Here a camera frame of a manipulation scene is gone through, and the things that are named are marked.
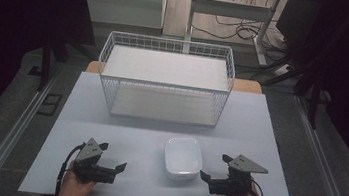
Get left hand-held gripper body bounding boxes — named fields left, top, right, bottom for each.
left=71, top=134, right=122, bottom=187

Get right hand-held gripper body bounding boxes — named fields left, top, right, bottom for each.
left=207, top=150, right=271, bottom=196

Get white square bowl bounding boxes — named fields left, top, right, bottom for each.
left=161, top=134, right=207, bottom=184

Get white wire shelf rack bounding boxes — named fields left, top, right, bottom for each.
left=91, top=29, right=239, bottom=131

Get person's left hand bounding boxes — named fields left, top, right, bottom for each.
left=57, top=159, right=100, bottom=196

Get light wooden board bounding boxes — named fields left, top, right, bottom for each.
left=85, top=59, right=264, bottom=96

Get white cabinet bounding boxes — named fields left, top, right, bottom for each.
left=74, top=0, right=168, bottom=31

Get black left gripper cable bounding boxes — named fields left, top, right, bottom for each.
left=54, top=140, right=86, bottom=196

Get grey metal floor rail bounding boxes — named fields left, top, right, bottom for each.
left=282, top=94, right=349, bottom=196
left=0, top=55, right=64, bottom=196

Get black floor cables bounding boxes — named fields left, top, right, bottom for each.
left=189, top=0, right=293, bottom=53

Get white metal desk frame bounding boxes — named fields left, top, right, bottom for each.
left=181, top=0, right=281, bottom=70

